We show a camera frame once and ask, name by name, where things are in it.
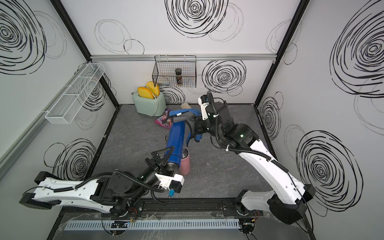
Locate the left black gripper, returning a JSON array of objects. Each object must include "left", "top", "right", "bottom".
[{"left": 128, "top": 147, "right": 179, "bottom": 205}]

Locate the blue thermos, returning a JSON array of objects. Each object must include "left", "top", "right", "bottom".
[{"left": 167, "top": 123, "right": 188, "bottom": 170}]

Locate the blue and grey cloth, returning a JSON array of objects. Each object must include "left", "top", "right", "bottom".
[{"left": 166, "top": 109, "right": 202, "bottom": 146}]

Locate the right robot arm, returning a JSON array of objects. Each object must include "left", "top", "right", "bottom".
[{"left": 195, "top": 92, "right": 316, "bottom": 225}]

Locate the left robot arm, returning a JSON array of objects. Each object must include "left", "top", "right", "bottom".
[{"left": 19, "top": 146, "right": 175, "bottom": 216}]

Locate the pink thermos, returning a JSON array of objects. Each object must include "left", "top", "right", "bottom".
[{"left": 179, "top": 148, "right": 190, "bottom": 176}]

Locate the clear jar of oats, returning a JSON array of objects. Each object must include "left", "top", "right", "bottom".
[{"left": 181, "top": 103, "right": 192, "bottom": 110}]

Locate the purple candy bag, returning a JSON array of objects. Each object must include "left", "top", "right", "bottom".
[{"left": 154, "top": 109, "right": 172, "bottom": 129}]

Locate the mint green toaster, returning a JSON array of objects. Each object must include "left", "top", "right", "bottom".
[{"left": 132, "top": 92, "right": 166, "bottom": 117}]

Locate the dark spice bottle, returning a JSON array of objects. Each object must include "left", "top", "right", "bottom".
[{"left": 175, "top": 68, "right": 183, "bottom": 86}]

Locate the rear yellow toast slice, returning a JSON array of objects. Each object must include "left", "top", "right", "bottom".
[{"left": 146, "top": 81, "right": 160, "bottom": 97}]

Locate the yellow toast slice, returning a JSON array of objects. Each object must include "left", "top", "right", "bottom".
[
  {"left": 138, "top": 87, "right": 155, "bottom": 99},
  {"left": 146, "top": 81, "right": 160, "bottom": 97}
]

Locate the front yellow toast slice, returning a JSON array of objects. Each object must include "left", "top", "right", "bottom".
[{"left": 138, "top": 87, "right": 155, "bottom": 99}]

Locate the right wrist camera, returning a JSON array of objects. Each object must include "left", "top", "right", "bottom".
[{"left": 198, "top": 95, "right": 210, "bottom": 121}]

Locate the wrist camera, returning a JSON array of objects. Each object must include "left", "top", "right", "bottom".
[
  {"left": 155, "top": 174, "right": 185, "bottom": 197},
  {"left": 198, "top": 95, "right": 210, "bottom": 121}
]

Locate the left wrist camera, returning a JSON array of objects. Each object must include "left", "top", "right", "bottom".
[{"left": 155, "top": 174, "right": 185, "bottom": 197}]

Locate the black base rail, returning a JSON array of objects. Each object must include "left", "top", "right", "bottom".
[{"left": 61, "top": 197, "right": 304, "bottom": 217}]

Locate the black wire basket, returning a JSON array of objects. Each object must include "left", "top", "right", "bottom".
[{"left": 152, "top": 55, "right": 197, "bottom": 88}]

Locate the white slotted cable duct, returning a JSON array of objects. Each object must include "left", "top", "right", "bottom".
[{"left": 64, "top": 219, "right": 241, "bottom": 232}]

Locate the white mesh wall shelf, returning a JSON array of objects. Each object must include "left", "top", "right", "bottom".
[{"left": 45, "top": 63, "right": 106, "bottom": 125}]

